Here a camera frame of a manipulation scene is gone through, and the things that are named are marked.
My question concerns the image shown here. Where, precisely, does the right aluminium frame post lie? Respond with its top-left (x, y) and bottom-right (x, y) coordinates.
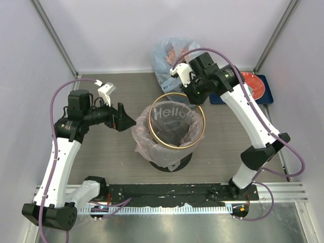
top-left (253, 0), bottom-right (300, 74)

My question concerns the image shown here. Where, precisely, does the pink plastic trash bag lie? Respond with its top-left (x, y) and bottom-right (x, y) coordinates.
top-left (131, 102), bottom-right (204, 162)

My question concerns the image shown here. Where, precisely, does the aluminium frame post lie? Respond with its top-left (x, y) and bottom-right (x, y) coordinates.
top-left (30, 0), bottom-right (78, 78)
top-left (253, 0), bottom-right (300, 74)

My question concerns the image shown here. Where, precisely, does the blue plastic bag of bags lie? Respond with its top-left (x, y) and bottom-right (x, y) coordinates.
top-left (151, 37), bottom-right (200, 94)

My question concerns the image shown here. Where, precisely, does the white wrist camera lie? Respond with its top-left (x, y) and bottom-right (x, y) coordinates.
top-left (170, 63), bottom-right (192, 88)
top-left (95, 79), bottom-right (116, 107)

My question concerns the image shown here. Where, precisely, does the blue tray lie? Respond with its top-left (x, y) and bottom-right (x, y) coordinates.
top-left (209, 74), bottom-right (274, 105)

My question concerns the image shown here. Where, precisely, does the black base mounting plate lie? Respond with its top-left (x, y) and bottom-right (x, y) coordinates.
top-left (107, 183), bottom-right (259, 208)

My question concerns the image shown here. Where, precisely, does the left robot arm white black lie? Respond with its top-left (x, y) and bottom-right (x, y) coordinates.
top-left (22, 90), bottom-right (136, 231)

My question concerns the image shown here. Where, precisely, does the left aluminium frame post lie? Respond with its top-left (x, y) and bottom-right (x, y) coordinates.
top-left (30, 0), bottom-right (78, 78)

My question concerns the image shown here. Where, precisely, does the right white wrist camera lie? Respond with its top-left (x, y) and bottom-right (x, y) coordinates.
top-left (170, 63), bottom-right (192, 88)

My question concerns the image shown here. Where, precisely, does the gold bin rim ring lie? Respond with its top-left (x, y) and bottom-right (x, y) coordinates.
top-left (148, 92), bottom-right (206, 150)

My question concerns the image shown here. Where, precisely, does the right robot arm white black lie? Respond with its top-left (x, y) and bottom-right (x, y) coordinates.
top-left (170, 52), bottom-right (290, 200)

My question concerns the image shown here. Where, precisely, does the white slotted cable duct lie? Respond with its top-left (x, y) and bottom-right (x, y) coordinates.
top-left (78, 204), bottom-right (232, 216)

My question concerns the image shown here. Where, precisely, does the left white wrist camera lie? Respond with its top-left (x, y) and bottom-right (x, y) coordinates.
top-left (95, 79), bottom-right (116, 107)

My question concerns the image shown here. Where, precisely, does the red bowl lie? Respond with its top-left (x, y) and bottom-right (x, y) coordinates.
top-left (241, 72), bottom-right (265, 100)

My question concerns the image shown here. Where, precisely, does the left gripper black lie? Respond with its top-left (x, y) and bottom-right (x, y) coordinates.
top-left (84, 96), bottom-right (136, 132)

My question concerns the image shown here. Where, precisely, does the black trash bin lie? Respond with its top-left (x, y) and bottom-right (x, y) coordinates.
top-left (148, 106), bottom-right (193, 173)

